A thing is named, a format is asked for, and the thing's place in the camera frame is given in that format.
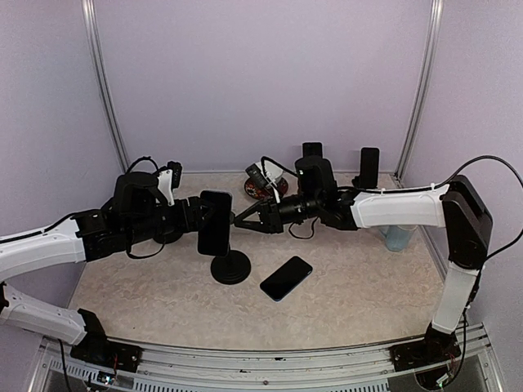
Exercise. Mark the right aluminium corner post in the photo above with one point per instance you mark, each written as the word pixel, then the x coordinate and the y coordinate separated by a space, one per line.
pixel 429 54

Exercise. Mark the black phone white edge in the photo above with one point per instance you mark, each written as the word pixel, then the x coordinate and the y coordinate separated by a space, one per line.
pixel 214 239

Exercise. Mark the aluminium front rail frame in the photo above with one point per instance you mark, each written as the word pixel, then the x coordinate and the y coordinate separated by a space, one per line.
pixel 355 368

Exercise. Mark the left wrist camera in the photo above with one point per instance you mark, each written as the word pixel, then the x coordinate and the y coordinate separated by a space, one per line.
pixel 169 177

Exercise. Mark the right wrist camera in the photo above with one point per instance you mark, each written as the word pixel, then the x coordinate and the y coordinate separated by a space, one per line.
pixel 272 186

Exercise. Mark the red patterned saucer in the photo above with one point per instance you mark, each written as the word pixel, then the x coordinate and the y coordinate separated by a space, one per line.
pixel 253 191

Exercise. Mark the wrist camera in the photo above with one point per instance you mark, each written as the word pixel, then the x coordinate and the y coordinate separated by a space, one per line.
pixel 169 177
pixel 272 186

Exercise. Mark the light blue mug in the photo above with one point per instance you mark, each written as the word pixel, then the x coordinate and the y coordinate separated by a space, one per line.
pixel 397 237

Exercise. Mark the tall black phone stand rear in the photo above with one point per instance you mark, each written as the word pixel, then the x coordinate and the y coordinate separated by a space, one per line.
pixel 167 238

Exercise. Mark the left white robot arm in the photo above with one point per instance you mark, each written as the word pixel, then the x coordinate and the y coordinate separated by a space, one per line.
pixel 142 208

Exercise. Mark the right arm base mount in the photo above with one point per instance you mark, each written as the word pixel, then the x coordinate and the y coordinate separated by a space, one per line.
pixel 427 351

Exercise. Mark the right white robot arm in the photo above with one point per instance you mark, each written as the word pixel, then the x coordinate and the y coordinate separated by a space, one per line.
pixel 454 206

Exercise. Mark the tall black phone stand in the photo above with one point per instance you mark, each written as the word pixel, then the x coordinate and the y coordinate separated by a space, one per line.
pixel 231 269
pixel 167 238

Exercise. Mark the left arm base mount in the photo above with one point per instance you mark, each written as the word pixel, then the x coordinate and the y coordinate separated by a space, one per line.
pixel 108 354

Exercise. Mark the white ceramic bowl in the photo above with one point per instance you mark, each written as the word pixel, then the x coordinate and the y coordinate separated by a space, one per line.
pixel 264 175

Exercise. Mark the aluminium corner post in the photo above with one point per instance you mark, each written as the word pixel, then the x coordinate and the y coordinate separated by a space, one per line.
pixel 429 54
pixel 95 47

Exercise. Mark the black phone blue edge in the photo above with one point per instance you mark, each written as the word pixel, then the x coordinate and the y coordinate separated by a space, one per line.
pixel 287 277

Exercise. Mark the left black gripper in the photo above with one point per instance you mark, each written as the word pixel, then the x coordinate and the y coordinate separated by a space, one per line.
pixel 192 211

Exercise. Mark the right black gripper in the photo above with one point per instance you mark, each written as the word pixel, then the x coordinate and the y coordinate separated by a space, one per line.
pixel 266 224

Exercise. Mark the tall black phone stand front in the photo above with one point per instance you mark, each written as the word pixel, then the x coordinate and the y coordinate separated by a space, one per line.
pixel 231 269

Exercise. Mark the left aluminium corner post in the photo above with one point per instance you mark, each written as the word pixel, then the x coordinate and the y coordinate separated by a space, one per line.
pixel 95 47

